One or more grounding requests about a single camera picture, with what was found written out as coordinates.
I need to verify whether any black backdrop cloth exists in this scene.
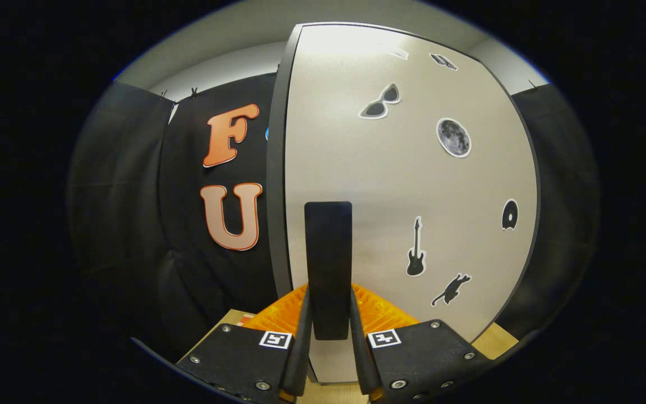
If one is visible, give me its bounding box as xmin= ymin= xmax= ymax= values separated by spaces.
xmin=68 ymin=73 xmax=598 ymax=360

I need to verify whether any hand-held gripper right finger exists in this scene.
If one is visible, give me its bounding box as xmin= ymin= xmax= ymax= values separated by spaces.
xmin=348 ymin=283 xmax=495 ymax=404

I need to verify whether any dark grey shoe cabinet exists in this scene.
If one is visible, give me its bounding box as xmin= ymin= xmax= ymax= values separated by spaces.
xmin=266 ymin=21 xmax=542 ymax=388

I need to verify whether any black door handle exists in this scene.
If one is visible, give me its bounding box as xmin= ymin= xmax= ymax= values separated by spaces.
xmin=304 ymin=201 xmax=353 ymax=341

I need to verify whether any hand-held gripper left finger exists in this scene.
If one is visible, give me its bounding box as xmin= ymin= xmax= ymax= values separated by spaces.
xmin=175 ymin=283 xmax=312 ymax=403

